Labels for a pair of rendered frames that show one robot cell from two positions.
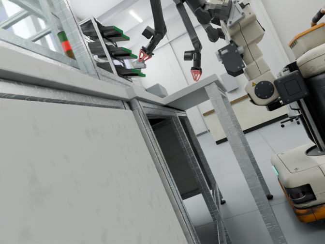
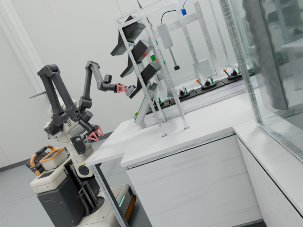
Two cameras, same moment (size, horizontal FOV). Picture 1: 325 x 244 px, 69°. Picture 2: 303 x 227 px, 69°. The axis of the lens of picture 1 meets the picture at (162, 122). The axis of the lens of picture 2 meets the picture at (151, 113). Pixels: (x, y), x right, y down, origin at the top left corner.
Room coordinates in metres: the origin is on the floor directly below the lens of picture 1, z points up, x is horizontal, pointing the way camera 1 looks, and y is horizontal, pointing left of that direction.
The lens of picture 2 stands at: (3.42, 0.07, 1.40)
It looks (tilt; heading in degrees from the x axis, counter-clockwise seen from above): 13 degrees down; 180
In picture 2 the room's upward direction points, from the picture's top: 23 degrees counter-clockwise
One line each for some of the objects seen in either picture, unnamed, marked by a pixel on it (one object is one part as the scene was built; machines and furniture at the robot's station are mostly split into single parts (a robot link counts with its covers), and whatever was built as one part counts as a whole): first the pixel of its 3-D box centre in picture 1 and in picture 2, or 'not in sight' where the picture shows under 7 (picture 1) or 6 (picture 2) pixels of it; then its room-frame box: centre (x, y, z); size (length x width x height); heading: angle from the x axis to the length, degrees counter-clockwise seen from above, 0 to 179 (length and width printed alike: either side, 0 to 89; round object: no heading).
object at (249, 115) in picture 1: (244, 113); not in sight; (6.61, -2.17, 0.42); 2.27 x 1.80 x 0.84; 162
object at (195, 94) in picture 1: (169, 109); (140, 129); (1.47, -0.07, 0.84); 0.90 x 0.70 x 0.03; 162
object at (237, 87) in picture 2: not in sight; (208, 93); (1.47, 0.63, 0.91); 1.24 x 0.33 x 0.10; 80
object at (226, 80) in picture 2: not in sight; (234, 72); (1.52, 0.89, 1.01); 0.24 x 0.24 x 0.13; 80
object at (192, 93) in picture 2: not in sight; (181, 92); (1.43, 0.41, 1.01); 0.24 x 0.24 x 0.13; 80
